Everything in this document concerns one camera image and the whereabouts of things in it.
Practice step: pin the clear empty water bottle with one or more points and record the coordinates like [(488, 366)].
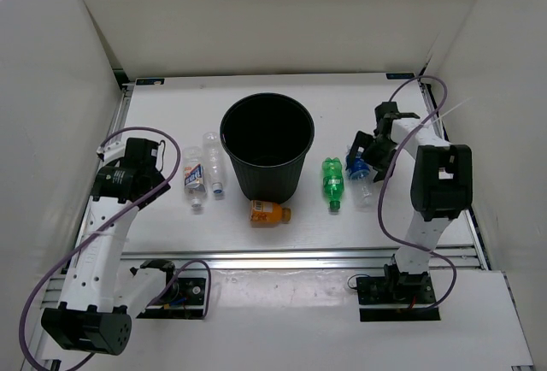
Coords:
[(215, 165)]

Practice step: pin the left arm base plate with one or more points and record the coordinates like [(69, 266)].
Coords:
[(189, 302)]

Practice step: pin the black plastic waste bin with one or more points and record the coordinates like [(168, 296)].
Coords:
[(267, 136)]

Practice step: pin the clear bottle blue label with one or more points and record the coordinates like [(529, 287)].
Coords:
[(360, 177)]

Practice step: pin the green soda bottle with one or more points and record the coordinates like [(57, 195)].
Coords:
[(333, 182)]

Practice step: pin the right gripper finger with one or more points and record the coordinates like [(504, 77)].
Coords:
[(354, 160), (382, 171)]

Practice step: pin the left blue corner label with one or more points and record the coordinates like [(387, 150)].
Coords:
[(149, 81)]

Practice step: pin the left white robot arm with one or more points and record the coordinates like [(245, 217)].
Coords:
[(94, 314)]

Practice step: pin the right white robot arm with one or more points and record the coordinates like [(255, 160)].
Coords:
[(442, 181)]

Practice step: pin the orange juice bottle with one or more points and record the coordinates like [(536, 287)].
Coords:
[(264, 212)]

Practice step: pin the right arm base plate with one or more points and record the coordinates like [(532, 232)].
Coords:
[(395, 296)]

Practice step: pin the aluminium front rail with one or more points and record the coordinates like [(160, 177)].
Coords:
[(280, 259)]

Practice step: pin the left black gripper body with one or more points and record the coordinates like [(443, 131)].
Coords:
[(156, 179)]

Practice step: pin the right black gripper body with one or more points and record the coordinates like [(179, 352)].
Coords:
[(379, 150)]

